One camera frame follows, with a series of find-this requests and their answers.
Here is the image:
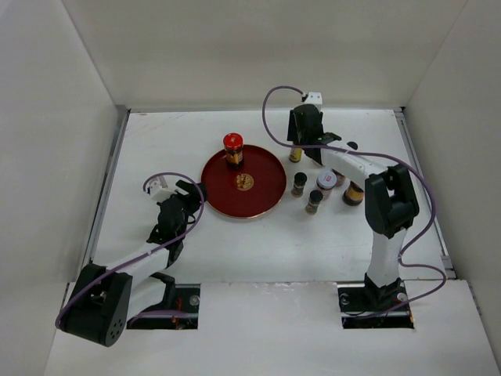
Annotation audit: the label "tall amber gold-cap bottle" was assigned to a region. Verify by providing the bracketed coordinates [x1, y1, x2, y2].
[289, 147, 302, 163]

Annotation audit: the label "black-cap spice bottle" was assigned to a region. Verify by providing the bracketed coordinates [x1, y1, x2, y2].
[305, 190, 323, 215]
[291, 172, 308, 197]

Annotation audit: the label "small black-cap dark bottle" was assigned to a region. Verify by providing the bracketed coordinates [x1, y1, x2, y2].
[347, 141, 359, 150]

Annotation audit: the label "white-lid jar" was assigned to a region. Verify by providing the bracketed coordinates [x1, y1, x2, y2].
[332, 169, 345, 187]
[315, 169, 337, 200]

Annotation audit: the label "red-lid sauce jar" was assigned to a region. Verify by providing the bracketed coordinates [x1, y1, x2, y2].
[342, 181, 365, 206]
[222, 132, 243, 169]

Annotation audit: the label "black-cap spice bottle front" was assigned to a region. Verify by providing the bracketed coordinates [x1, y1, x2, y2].
[305, 190, 323, 215]

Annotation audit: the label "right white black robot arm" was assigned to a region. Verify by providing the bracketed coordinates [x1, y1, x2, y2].
[287, 104, 420, 310]

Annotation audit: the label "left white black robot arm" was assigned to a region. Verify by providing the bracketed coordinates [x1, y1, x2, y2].
[55, 175, 207, 347]

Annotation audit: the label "round red lacquer tray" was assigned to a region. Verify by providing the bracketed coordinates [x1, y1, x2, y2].
[201, 145, 287, 219]

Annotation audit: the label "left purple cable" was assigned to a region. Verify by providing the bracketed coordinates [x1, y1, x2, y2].
[54, 171, 208, 330]

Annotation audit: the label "purple cable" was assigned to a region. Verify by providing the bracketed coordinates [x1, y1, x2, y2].
[261, 85, 448, 310]
[54, 171, 208, 330]

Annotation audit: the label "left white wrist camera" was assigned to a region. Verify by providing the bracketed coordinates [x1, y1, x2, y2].
[146, 176, 175, 203]

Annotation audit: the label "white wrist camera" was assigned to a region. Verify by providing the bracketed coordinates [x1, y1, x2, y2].
[302, 92, 323, 107]
[146, 176, 175, 203]

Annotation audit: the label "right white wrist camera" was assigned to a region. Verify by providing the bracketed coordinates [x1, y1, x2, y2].
[302, 92, 323, 107]

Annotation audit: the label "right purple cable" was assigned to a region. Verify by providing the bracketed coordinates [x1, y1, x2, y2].
[261, 85, 448, 310]

